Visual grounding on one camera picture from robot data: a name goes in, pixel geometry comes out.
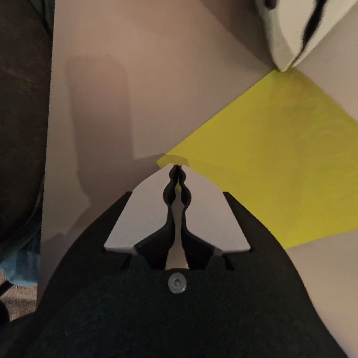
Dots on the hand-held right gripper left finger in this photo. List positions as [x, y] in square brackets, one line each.
[137, 223]

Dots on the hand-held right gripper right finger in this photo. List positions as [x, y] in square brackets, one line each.
[214, 221]

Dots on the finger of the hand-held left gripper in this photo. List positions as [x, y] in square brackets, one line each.
[285, 30]
[327, 16]

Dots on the floral yellow origami paper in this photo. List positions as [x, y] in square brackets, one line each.
[265, 153]

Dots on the blue cloth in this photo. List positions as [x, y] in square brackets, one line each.
[19, 260]

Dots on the dark cloth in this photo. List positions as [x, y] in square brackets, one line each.
[22, 112]

